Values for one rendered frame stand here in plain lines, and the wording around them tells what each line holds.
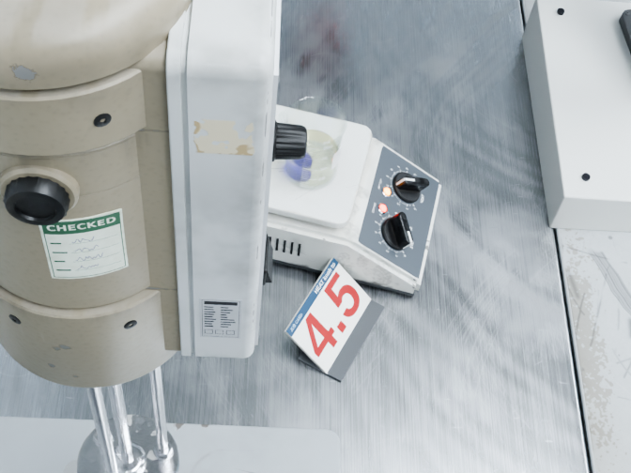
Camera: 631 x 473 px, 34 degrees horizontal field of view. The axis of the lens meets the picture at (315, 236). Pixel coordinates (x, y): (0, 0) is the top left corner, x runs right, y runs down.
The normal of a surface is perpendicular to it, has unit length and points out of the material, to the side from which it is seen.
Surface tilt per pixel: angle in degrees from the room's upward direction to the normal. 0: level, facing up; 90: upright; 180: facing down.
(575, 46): 3
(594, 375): 0
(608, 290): 0
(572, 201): 90
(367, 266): 90
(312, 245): 90
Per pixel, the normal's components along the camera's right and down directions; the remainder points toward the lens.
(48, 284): -0.14, 0.82
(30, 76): 0.13, 0.76
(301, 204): 0.08, -0.55
